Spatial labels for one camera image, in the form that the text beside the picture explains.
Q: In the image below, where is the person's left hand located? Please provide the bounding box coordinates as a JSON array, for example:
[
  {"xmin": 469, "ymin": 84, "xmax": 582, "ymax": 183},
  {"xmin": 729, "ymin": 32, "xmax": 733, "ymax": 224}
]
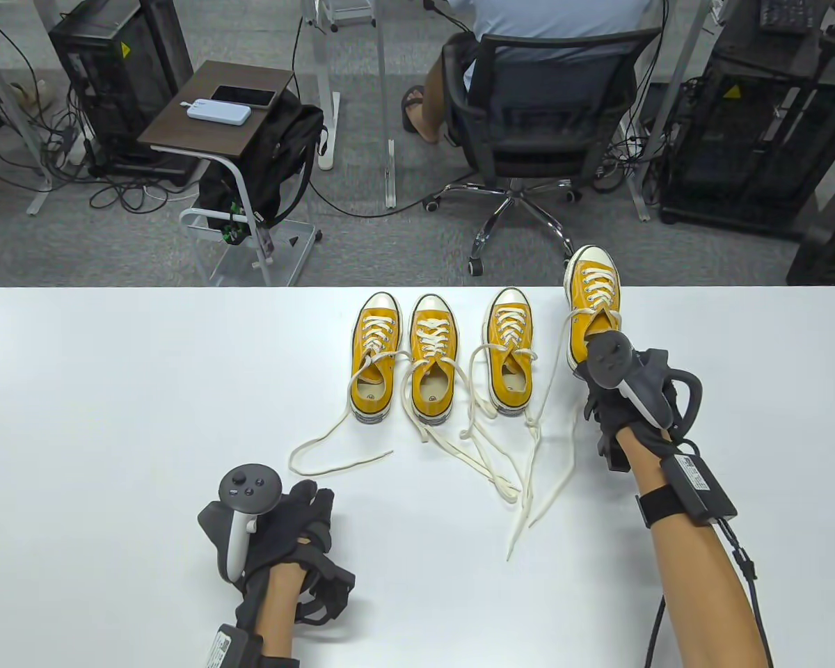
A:
[{"xmin": 235, "ymin": 479, "xmax": 357, "ymax": 630}]

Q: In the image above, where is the person's right hand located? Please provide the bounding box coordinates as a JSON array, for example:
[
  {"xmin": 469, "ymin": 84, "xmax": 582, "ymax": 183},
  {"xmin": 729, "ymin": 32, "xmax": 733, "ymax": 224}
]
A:
[{"xmin": 573, "ymin": 348, "xmax": 697, "ymax": 475}]

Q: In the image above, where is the white shoe lace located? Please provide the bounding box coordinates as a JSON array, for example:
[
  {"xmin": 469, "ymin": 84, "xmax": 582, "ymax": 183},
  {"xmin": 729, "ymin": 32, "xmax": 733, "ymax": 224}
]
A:
[
  {"xmin": 289, "ymin": 317, "xmax": 418, "ymax": 477},
  {"xmin": 398, "ymin": 319, "xmax": 523, "ymax": 502},
  {"xmin": 507, "ymin": 268, "xmax": 623, "ymax": 562}
]

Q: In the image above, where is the yellow sneaker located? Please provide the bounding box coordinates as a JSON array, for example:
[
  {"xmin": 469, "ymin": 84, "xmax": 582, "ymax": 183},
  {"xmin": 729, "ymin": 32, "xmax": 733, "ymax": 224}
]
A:
[{"xmin": 459, "ymin": 312, "xmax": 540, "ymax": 512}]

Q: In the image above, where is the person's right forearm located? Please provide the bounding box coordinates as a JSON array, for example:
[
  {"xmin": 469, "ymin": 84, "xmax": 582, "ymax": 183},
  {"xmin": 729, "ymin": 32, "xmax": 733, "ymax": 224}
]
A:
[{"xmin": 616, "ymin": 424, "xmax": 773, "ymax": 668}]

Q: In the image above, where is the person's left forearm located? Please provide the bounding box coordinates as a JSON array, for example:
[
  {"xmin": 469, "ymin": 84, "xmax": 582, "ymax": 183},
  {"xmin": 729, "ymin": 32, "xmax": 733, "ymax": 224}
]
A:
[{"xmin": 252, "ymin": 562, "xmax": 307, "ymax": 660}]

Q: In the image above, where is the dark grey handheld controller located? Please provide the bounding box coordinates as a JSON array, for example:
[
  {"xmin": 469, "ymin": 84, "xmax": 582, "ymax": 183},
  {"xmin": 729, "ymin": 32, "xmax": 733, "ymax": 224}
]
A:
[
  {"xmin": 197, "ymin": 463, "xmax": 282, "ymax": 585},
  {"xmin": 588, "ymin": 332, "xmax": 703, "ymax": 440}
]

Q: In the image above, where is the white desk leg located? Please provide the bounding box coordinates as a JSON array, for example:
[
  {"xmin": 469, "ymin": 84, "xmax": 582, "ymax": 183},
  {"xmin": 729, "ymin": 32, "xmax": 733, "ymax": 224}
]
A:
[
  {"xmin": 0, "ymin": 0, "xmax": 55, "ymax": 216},
  {"xmin": 299, "ymin": 0, "xmax": 340, "ymax": 170},
  {"xmin": 374, "ymin": 0, "xmax": 397, "ymax": 209},
  {"xmin": 625, "ymin": 0, "xmax": 712, "ymax": 222}
]

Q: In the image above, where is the black mesh office chair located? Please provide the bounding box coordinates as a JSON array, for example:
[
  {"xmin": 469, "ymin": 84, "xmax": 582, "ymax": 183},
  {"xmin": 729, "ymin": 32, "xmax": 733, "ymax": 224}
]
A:
[{"xmin": 423, "ymin": 28, "xmax": 662, "ymax": 274}]

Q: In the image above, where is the green backpack charm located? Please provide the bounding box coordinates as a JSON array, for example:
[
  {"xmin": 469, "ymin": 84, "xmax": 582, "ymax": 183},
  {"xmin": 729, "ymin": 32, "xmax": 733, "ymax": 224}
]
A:
[{"xmin": 221, "ymin": 202, "xmax": 248, "ymax": 246}]

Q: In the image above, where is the black backpack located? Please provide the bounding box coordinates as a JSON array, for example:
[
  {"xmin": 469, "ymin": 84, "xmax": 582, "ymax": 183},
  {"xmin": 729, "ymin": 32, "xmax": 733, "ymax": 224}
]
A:
[{"xmin": 196, "ymin": 89, "xmax": 326, "ymax": 237}]

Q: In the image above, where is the brown top side table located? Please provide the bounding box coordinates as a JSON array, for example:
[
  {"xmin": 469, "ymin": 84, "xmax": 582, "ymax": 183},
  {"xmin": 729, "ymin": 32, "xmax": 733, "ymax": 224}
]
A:
[{"xmin": 138, "ymin": 60, "xmax": 322, "ymax": 287}]

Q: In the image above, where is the pale blue power bank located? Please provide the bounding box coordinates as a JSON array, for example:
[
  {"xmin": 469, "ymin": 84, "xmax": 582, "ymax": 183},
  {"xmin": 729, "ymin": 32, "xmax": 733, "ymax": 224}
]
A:
[{"xmin": 185, "ymin": 99, "xmax": 253, "ymax": 127}]

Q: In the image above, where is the black keyboard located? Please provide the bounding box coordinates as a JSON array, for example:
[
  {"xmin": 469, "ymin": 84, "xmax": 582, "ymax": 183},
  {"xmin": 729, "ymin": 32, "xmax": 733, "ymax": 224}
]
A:
[{"xmin": 758, "ymin": 0, "xmax": 818, "ymax": 35}]

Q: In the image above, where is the black smartphone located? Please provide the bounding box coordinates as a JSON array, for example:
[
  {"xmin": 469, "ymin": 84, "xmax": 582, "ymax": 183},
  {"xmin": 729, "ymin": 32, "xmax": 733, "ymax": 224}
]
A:
[{"xmin": 210, "ymin": 85, "xmax": 278, "ymax": 108}]

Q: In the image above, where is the white rolling cart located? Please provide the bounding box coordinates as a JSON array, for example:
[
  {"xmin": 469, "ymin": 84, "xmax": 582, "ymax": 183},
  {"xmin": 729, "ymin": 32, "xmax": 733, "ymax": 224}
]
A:
[{"xmin": 317, "ymin": 0, "xmax": 378, "ymax": 32}]

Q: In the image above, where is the black computer tower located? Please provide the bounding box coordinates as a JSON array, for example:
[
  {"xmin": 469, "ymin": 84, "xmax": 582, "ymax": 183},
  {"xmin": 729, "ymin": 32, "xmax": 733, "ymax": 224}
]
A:
[{"xmin": 47, "ymin": 0, "xmax": 194, "ymax": 176}]

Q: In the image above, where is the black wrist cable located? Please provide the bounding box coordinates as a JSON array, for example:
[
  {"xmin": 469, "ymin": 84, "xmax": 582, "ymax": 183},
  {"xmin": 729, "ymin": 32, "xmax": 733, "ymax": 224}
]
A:
[{"xmin": 642, "ymin": 516, "xmax": 774, "ymax": 668}]

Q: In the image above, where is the tangle of black cables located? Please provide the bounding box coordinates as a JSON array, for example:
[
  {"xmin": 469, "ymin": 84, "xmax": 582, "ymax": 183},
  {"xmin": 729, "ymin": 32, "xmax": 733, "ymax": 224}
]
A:
[
  {"xmin": 591, "ymin": 118, "xmax": 669, "ymax": 192},
  {"xmin": 0, "ymin": 14, "xmax": 189, "ymax": 213}
]

